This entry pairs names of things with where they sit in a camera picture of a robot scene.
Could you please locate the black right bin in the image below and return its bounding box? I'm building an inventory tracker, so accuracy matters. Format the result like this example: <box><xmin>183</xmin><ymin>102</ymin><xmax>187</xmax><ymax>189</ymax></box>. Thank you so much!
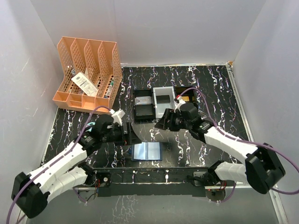
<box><xmin>174</xmin><ymin>86</ymin><xmax>198</xmax><ymax>108</ymax></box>

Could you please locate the black left bin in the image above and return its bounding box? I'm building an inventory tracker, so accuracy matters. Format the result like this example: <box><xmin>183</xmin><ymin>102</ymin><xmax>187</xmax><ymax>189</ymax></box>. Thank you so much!
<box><xmin>133</xmin><ymin>89</ymin><xmax>156</xmax><ymax>123</ymax></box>

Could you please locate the white labelled paper packet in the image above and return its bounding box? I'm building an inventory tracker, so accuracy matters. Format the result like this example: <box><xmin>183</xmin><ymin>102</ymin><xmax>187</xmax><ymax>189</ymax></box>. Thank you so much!
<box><xmin>71</xmin><ymin>72</ymin><xmax>98</xmax><ymax>97</ymax></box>

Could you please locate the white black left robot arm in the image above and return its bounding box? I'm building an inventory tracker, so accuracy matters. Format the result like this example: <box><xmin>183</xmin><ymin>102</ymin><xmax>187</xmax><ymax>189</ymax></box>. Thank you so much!
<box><xmin>11</xmin><ymin>109</ymin><xmax>141</xmax><ymax>218</ymax></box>

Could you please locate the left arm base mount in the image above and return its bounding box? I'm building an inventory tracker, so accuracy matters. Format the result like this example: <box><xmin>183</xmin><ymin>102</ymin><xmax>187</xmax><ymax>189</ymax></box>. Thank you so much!
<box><xmin>75</xmin><ymin>171</ymin><xmax>111</xmax><ymax>189</ymax></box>

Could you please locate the silver card in bin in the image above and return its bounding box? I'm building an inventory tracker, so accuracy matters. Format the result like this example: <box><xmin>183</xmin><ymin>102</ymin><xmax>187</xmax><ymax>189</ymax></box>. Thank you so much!
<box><xmin>135</xmin><ymin>96</ymin><xmax>152</xmax><ymax>105</ymax></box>

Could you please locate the gold card in bin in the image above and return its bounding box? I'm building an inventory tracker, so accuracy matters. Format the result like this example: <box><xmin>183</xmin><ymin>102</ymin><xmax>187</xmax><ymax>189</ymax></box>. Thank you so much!
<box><xmin>182</xmin><ymin>96</ymin><xmax>190</xmax><ymax>102</ymax></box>

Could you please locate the black card in bin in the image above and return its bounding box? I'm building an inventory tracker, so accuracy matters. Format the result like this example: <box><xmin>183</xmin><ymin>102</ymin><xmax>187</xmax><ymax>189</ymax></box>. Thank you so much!
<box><xmin>156</xmin><ymin>95</ymin><xmax>171</xmax><ymax>104</ymax></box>

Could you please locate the blue card holder wallet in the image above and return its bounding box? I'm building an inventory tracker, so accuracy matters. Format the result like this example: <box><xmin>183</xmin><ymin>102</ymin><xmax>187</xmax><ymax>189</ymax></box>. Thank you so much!
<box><xmin>129</xmin><ymin>142</ymin><xmax>162</xmax><ymax>161</ymax></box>

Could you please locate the black bin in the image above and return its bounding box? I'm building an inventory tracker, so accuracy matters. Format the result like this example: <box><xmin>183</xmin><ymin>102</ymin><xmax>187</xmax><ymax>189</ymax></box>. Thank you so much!
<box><xmin>133</xmin><ymin>89</ymin><xmax>156</xmax><ymax>123</ymax></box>
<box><xmin>174</xmin><ymin>86</ymin><xmax>198</xmax><ymax>108</ymax></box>

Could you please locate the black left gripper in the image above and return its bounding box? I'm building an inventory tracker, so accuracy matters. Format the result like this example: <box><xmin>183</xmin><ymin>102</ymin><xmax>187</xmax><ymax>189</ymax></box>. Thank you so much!
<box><xmin>101</xmin><ymin>122</ymin><xmax>141</xmax><ymax>146</ymax></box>

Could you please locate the orange plastic file organizer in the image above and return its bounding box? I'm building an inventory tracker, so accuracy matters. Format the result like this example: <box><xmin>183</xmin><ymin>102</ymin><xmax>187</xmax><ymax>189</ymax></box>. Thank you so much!
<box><xmin>53</xmin><ymin>37</ymin><xmax>122</xmax><ymax>114</ymax></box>

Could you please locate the round teal tape roll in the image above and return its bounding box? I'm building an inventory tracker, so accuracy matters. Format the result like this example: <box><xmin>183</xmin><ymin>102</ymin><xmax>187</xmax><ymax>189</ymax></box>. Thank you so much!
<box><xmin>85</xmin><ymin>122</ymin><xmax>95</xmax><ymax>132</ymax></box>

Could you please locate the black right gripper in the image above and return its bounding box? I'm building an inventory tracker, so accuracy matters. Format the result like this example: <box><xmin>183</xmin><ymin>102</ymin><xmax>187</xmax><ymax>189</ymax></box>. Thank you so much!
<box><xmin>155</xmin><ymin>109</ymin><xmax>192</xmax><ymax>132</ymax></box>

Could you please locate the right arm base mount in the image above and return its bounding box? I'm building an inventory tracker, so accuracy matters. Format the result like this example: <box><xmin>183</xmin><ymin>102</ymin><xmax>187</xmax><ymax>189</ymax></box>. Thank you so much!
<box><xmin>186</xmin><ymin>171</ymin><xmax>232</xmax><ymax>187</ymax></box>

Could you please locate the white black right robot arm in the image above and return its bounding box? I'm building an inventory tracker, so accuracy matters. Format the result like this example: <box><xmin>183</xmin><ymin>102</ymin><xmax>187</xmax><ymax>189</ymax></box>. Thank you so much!
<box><xmin>155</xmin><ymin>99</ymin><xmax>285</xmax><ymax>194</ymax></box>

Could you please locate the white middle bin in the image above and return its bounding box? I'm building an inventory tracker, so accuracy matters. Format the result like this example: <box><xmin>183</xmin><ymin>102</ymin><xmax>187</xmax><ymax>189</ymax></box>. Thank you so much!
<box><xmin>153</xmin><ymin>86</ymin><xmax>176</xmax><ymax>119</ymax></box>

